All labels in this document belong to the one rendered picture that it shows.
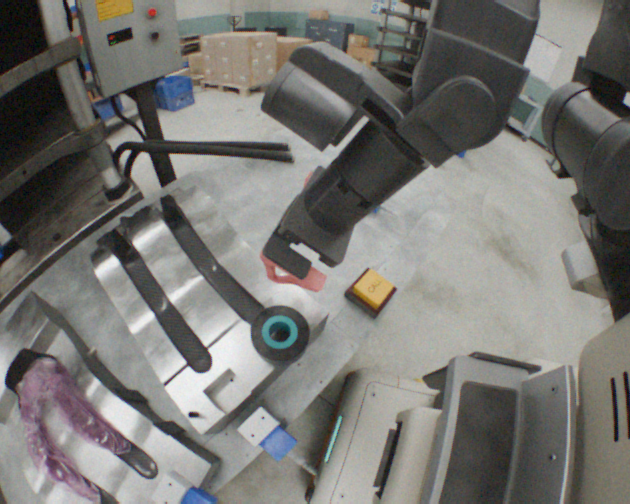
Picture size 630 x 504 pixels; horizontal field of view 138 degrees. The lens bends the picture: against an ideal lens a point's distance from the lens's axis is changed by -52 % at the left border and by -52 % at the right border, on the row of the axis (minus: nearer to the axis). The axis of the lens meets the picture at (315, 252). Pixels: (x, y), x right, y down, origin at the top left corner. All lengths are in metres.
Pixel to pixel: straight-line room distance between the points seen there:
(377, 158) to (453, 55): 0.08
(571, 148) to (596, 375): 0.19
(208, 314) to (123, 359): 0.23
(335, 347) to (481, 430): 0.30
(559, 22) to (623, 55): 6.44
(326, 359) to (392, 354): 0.94
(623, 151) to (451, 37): 0.12
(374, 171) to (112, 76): 0.87
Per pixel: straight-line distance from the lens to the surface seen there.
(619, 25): 0.23
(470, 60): 0.15
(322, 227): 0.23
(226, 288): 0.43
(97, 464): 0.50
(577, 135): 0.21
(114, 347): 0.58
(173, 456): 0.44
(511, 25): 0.16
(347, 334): 0.48
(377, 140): 0.18
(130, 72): 0.96
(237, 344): 0.38
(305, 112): 0.18
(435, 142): 0.16
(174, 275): 0.46
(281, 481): 1.29
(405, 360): 1.40
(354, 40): 6.98
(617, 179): 0.20
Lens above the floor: 1.25
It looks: 53 degrees down
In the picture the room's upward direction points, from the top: 8 degrees clockwise
